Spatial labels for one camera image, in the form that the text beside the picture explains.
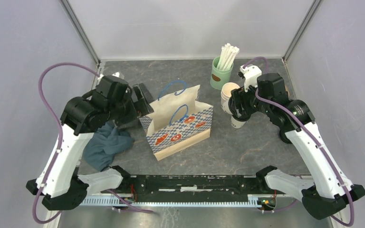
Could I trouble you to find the white paper coffee cup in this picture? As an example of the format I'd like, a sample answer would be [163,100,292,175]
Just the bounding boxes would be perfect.
[231,116,246,129]

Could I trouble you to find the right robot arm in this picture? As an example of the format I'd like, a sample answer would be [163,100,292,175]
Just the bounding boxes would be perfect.
[222,73,365,220]

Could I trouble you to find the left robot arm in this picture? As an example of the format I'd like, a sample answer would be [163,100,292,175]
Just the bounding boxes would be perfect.
[26,76,153,211]

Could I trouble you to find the blue cloth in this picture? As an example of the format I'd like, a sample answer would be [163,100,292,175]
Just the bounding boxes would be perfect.
[82,122,134,171]

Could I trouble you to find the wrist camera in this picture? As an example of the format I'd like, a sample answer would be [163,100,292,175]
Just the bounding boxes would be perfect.
[240,65,262,92]
[112,72,125,79]

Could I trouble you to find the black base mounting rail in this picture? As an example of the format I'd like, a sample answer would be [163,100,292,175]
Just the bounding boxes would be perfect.
[113,175,276,203]

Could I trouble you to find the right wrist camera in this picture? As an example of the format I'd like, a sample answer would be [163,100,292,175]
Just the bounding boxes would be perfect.
[240,65,262,92]

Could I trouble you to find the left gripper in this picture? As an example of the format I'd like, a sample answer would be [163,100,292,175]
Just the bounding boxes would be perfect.
[108,84,154,128]

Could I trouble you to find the remaining black lid stack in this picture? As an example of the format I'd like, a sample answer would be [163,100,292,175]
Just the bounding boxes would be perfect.
[279,130,292,144]

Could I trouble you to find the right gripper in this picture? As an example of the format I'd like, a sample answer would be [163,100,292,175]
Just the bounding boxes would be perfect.
[231,82,273,117]

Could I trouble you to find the white wrapped straws bundle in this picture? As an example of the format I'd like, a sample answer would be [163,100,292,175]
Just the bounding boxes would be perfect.
[216,43,240,71]

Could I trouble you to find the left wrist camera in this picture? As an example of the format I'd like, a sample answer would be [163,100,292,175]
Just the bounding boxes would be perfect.
[112,72,125,79]

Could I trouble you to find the stack of paper cups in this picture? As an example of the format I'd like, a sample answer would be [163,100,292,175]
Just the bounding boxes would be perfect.
[221,82,240,114]

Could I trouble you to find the green straw holder cup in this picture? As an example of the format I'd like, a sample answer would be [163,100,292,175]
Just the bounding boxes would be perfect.
[210,57,234,90]

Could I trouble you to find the brown paper bag blue handles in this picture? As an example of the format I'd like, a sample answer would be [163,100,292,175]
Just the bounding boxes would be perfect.
[139,80,213,161]

